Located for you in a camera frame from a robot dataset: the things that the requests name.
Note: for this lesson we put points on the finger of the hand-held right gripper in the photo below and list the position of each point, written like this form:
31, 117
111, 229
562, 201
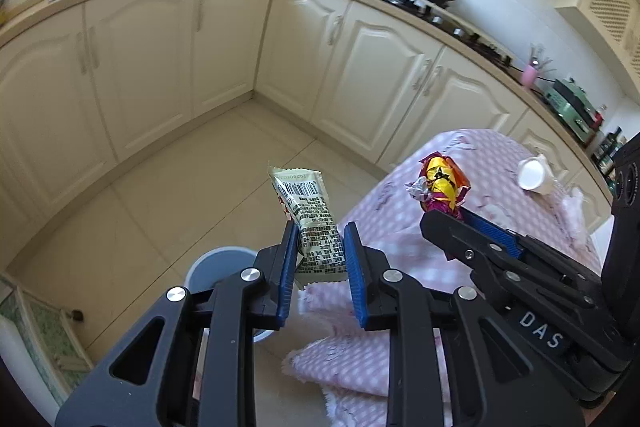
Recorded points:
450, 237
495, 234

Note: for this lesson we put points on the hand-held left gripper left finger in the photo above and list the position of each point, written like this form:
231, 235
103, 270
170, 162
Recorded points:
286, 279

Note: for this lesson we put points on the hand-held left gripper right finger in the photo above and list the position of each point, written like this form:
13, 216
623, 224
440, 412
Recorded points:
356, 279

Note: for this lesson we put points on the yellow purple candy wrapper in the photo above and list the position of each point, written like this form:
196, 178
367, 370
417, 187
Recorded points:
440, 179

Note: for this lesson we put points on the pale blue waste bin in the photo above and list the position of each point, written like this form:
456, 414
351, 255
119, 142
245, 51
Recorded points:
220, 267

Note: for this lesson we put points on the cream snack wrapper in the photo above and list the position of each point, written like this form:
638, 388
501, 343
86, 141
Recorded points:
312, 217

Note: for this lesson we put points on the pink checked tablecloth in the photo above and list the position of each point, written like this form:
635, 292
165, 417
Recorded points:
390, 217

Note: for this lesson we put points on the white cup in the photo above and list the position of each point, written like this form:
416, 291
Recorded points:
532, 172

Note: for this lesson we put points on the dark glass bottle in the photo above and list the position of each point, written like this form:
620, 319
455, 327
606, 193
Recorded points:
607, 152

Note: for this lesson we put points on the green toaster oven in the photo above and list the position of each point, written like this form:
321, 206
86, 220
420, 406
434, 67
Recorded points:
570, 107

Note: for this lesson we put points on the pink utensil holder cup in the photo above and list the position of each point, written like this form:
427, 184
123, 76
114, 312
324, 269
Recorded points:
529, 76

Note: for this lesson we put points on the small black door stopper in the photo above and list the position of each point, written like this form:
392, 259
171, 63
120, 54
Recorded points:
77, 315

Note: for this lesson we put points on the gas stove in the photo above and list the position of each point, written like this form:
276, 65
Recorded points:
450, 24

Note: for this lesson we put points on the green patterned cabinet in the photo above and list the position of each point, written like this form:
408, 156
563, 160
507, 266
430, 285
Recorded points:
45, 337

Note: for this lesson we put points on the cream kitchen cabinets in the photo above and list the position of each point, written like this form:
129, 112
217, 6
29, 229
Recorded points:
150, 57

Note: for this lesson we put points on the cream lattice wall cabinet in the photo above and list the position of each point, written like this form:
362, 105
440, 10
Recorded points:
610, 7

